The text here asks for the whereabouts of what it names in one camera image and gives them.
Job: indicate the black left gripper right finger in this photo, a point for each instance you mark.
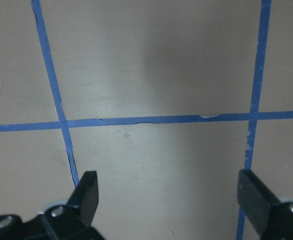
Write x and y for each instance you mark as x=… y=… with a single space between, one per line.
x=256 y=200

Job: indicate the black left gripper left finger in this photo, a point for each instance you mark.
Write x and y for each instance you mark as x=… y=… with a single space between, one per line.
x=85 y=198

